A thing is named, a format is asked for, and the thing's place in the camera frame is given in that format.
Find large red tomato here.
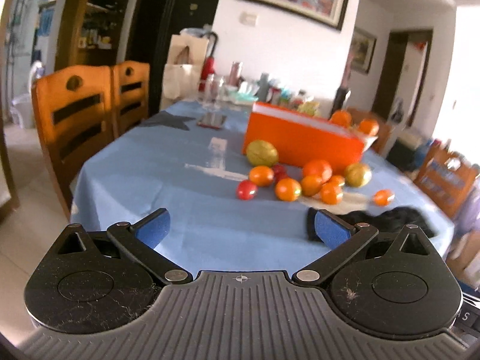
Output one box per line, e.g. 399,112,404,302
236,180,258,201

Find yellow-green mango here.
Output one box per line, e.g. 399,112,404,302
343,163,373,188
246,140,279,167

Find black cloth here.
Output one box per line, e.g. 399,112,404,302
306,206,436,242

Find small red tomato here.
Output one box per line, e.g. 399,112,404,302
272,164,287,176
274,172,289,184

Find blue patterned tablecloth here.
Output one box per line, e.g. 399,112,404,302
69,99,456,277

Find small orange tangerine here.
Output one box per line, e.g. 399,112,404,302
249,166,275,188

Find orange cardboard box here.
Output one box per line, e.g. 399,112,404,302
242,102,365,173

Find orange in basket right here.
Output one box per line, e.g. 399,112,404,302
357,118,380,137

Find orange in basket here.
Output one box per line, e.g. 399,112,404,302
357,118,380,137
329,110,352,128

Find wooden chair right side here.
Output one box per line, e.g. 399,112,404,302
414,145,479,219

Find wooden chair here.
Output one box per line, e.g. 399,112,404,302
414,145,479,219
32,65,114,217
112,61,150,138

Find orange in basket left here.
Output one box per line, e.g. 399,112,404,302
329,110,352,128

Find near wooden chair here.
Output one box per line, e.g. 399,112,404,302
32,65,114,217

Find far wooden chair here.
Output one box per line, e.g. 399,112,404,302
112,61,150,138

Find grey tall bottle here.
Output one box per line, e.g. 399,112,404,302
256,73,269,102

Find paper shopping bag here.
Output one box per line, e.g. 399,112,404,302
160,34,209,111

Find glass jar mug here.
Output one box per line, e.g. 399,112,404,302
202,74,224,111

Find green tissue box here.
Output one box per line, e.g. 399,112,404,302
226,92,258,107

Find red umbrella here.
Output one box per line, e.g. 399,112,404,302
199,31,218,92

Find pink thermos bottle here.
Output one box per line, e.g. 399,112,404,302
228,62,242,87

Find small framed picture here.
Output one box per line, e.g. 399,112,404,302
351,27,377,75

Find wooden shelf cabinet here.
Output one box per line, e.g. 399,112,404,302
54,0,128,71

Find wall switch panel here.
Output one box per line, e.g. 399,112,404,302
240,12,258,27

